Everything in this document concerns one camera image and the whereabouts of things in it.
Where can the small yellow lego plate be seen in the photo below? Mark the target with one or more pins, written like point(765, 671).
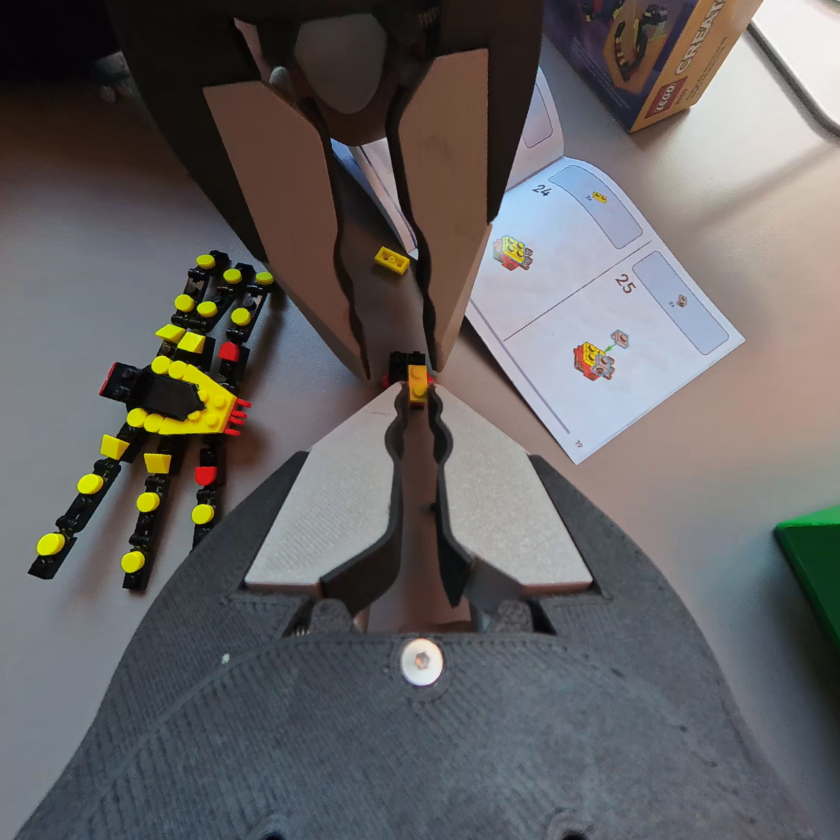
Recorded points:
point(392, 260)

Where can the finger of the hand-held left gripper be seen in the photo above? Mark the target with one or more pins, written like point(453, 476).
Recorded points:
point(282, 210)
point(453, 197)

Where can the black yellow lego spider model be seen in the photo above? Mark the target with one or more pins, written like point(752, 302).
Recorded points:
point(197, 397)

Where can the green box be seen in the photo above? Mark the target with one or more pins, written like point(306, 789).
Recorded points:
point(817, 564)

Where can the small yellow red lego assembly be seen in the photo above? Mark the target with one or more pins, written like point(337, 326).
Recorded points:
point(417, 380)

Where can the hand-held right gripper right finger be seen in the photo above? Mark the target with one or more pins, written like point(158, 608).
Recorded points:
point(512, 512)

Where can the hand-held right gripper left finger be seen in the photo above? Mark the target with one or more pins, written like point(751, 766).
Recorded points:
point(328, 512)

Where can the lego instruction booklet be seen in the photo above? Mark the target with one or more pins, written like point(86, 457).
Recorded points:
point(590, 315)

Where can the purple yellow lego box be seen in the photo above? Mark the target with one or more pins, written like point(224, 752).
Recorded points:
point(656, 65)

